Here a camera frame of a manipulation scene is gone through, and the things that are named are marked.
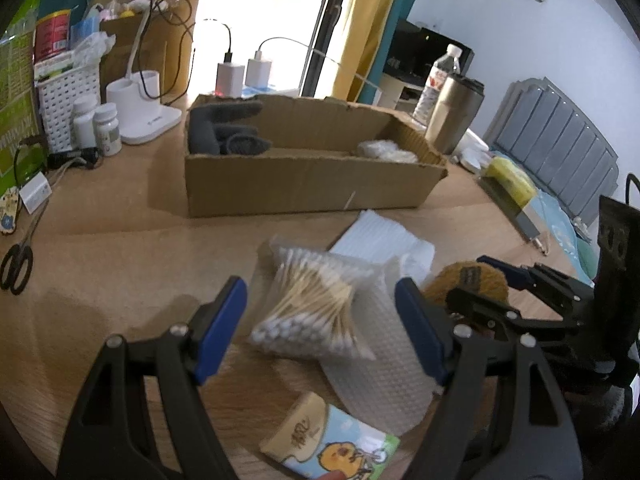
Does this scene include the pastel plush toys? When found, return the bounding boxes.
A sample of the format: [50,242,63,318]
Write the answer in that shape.
[112,0,167,20]

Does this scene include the yellow tissue pack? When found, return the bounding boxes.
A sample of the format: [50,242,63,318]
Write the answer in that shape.
[487,156,538,208]

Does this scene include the dark grey gloves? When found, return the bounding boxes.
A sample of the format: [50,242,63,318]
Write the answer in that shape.
[189,101,273,157]

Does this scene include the blue bed blanket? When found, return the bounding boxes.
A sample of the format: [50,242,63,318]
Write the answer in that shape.
[530,194,601,281]

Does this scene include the white desk lamp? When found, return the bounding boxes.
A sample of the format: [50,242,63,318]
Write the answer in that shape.
[106,0,182,146]

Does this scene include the steel tumbler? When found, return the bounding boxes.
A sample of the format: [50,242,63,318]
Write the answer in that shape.
[425,74,485,156]

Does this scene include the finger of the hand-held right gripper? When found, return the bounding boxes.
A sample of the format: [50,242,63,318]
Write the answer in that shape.
[445,287,583,346]
[477,255,596,312]

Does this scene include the yellow curtain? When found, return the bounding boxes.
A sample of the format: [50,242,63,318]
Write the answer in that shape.
[332,0,407,103]

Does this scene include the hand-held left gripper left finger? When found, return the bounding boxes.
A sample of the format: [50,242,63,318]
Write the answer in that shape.
[55,276,248,480]

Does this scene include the black television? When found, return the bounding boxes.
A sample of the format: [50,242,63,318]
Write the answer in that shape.
[387,19,473,78]

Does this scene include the white charger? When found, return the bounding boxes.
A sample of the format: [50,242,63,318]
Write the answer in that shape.
[216,62,244,97]
[245,58,273,88]

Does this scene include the brown plush toy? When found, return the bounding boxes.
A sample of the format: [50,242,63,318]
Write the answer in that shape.
[422,260,511,336]

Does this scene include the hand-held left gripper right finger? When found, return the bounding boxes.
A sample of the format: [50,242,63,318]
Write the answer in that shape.
[395,276,583,480]

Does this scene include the bag of cotton swabs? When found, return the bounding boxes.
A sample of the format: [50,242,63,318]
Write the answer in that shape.
[250,242,377,361]

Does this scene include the cartoon tissue packet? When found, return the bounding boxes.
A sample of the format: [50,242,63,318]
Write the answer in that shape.
[260,392,401,480]

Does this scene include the cardboard box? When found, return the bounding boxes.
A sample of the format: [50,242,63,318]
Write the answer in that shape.
[185,94,448,218]

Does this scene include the black door frame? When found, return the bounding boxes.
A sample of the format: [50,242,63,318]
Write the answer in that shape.
[299,0,351,97]

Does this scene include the red can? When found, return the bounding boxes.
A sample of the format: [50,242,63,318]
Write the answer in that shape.
[34,10,76,63]

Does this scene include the blue packet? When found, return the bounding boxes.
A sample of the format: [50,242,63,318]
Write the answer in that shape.
[70,16,104,45]

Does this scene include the white plastic basket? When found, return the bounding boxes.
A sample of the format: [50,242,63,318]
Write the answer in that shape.
[36,62,101,153]

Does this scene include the white pill bottle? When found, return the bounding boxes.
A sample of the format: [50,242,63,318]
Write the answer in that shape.
[94,103,122,157]
[72,96,98,149]

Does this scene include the white card tag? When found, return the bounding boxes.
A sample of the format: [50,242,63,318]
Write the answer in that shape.
[20,172,52,212]

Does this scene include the white power strip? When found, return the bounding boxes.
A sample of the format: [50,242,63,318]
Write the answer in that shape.
[240,85,301,99]

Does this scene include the clear water bottle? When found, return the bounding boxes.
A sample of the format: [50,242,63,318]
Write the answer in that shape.
[414,44,462,126]

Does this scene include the black scissors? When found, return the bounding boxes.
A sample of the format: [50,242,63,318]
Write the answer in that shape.
[0,200,51,295]

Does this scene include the white textured cloth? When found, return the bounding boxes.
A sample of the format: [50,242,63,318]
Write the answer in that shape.
[320,257,446,436]

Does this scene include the crumpled white plastic bag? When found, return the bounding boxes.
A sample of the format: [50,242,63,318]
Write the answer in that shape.
[75,31,117,65]

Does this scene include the tall brown paper bag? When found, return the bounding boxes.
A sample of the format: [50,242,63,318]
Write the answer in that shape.
[100,10,196,106]

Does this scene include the clear plastic bag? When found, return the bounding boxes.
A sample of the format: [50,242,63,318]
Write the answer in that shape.
[357,140,418,164]

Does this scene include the grey headboard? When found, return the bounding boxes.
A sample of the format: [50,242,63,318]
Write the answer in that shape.
[482,77,621,226]

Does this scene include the white towel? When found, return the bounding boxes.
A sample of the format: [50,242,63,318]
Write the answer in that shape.
[330,210,436,281]

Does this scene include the charger cable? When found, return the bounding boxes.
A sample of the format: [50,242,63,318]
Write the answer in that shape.
[256,36,383,92]
[202,19,234,64]

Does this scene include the green paper package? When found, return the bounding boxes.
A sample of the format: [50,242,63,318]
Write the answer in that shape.
[0,0,47,191]

